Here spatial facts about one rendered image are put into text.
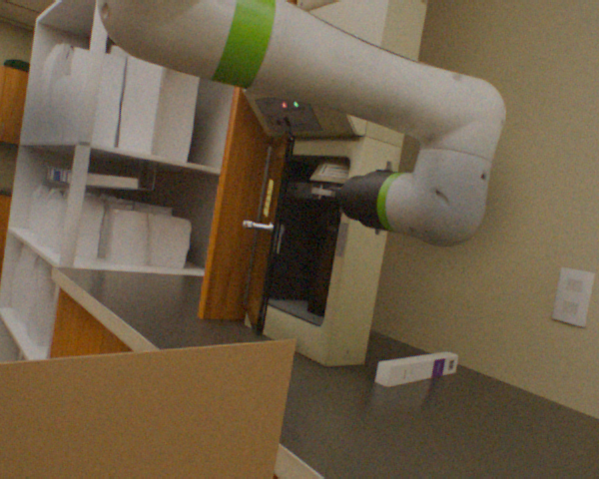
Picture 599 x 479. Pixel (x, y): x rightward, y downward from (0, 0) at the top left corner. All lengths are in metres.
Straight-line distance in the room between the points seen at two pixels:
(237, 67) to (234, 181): 0.73
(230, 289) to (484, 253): 0.64
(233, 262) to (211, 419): 1.14
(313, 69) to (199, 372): 0.48
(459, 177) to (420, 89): 0.12
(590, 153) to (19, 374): 1.22
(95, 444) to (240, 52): 0.48
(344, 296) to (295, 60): 0.58
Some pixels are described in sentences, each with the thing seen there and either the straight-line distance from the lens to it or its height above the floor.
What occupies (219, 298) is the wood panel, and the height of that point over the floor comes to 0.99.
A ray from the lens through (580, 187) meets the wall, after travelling 1.29.
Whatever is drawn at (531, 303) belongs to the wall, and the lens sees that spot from 1.31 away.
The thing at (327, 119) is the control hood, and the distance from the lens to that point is 1.10.
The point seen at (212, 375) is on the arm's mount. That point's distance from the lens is 0.22.
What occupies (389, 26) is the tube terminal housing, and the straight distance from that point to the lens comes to 1.14.
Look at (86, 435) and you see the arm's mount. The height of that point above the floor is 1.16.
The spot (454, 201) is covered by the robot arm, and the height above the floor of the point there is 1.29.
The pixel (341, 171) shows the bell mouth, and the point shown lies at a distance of 1.16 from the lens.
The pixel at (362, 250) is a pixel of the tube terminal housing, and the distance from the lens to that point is 1.10.
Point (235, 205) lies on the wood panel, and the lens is 1.33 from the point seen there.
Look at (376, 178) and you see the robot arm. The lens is 0.82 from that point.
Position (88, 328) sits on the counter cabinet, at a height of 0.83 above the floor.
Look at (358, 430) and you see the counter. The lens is 0.83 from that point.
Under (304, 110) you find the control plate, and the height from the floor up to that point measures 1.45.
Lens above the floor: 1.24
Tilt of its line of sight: 3 degrees down
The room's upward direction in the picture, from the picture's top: 9 degrees clockwise
